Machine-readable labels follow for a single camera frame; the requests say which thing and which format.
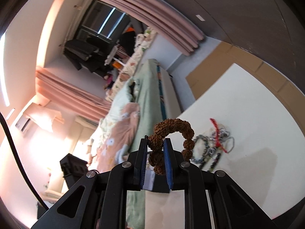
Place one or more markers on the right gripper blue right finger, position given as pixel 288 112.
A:
pixel 211 200

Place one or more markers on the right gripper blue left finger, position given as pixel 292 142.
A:
pixel 99 200

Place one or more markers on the black jewelry box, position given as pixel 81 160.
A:
pixel 155 183

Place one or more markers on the pink duck blanket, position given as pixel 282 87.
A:
pixel 115 149

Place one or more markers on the pink curtain left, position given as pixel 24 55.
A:
pixel 70 97

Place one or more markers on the pink curtain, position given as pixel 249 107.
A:
pixel 165 20
pixel 70 97

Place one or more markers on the light green floral quilt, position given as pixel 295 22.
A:
pixel 123 97

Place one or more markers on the green bed sheet mattress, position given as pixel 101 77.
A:
pixel 148 98

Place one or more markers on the hanging dark clothes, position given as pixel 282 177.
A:
pixel 85 54

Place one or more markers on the flattened cardboard sheet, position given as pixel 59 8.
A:
pixel 214 59

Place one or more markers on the window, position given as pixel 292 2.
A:
pixel 103 21

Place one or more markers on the pink curtain right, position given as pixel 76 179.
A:
pixel 165 20

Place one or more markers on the white wall switch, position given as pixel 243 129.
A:
pixel 200 18

